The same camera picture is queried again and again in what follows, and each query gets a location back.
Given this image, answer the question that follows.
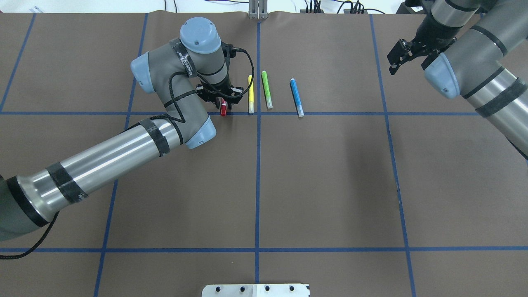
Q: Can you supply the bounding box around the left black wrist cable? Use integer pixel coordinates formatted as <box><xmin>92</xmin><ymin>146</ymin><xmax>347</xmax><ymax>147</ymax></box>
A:
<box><xmin>0</xmin><ymin>41</ymin><xmax>255</xmax><ymax>260</ymax></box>

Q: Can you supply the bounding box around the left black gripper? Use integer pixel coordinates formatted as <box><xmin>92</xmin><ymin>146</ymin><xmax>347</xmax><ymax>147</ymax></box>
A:
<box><xmin>196</xmin><ymin>84</ymin><xmax>245</xmax><ymax>110</ymax></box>

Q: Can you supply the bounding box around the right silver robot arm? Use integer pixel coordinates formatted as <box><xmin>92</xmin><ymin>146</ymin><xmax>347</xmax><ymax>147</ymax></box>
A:
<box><xmin>387</xmin><ymin>0</ymin><xmax>528</xmax><ymax>154</ymax></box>

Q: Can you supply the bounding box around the yellow highlighter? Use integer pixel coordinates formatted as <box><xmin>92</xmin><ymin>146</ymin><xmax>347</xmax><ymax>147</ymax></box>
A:
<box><xmin>247</xmin><ymin>75</ymin><xmax>255</xmax><ymax>114</ymax></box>

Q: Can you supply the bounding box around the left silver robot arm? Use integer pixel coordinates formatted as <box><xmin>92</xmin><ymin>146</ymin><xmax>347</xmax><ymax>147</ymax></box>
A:
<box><xmin>0</xmin><ymin>17</ymin><xmax>245</xmax><ymax>240</ymax></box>

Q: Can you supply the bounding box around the red white marker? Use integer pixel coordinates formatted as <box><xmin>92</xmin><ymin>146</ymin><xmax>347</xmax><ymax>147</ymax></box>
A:
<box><xmin>219</xmin><ymin>98</ymin><xmax>228</xmax><ymax>116</ymax></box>

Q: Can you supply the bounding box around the white pedestal column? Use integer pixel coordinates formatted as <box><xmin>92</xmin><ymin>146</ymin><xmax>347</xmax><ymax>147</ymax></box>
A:
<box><xmin>201</xmin><ymin>283</ymin><xmax>311</xmax><ymax>297</ymax></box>

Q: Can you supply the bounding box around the blue marker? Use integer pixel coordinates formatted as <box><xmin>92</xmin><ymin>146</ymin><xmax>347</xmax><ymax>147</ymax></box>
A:
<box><xmin>289</xmin><ymin>78</ymin><xmax>305</xmax><ymax>118</ymax></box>

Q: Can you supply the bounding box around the green highlighter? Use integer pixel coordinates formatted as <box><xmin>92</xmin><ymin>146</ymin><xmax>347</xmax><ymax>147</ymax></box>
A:
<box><xmin>262</xmin><ymin>70</ymin><xmax>273</xmax><ymax>109</ymax></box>

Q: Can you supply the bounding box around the aluminium frame post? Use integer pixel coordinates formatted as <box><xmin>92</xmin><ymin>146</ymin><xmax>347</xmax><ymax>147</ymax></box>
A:
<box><xmin>247</xmin><ymin>0</ymin><xmax>269</xmax><ymax>21</ymax></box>

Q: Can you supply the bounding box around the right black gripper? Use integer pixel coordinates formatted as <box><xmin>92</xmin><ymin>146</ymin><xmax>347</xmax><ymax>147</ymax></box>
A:
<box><xmin>387</xmin><ymin>12</ymin><xmax>457</xmax><ymax>75</ymax></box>

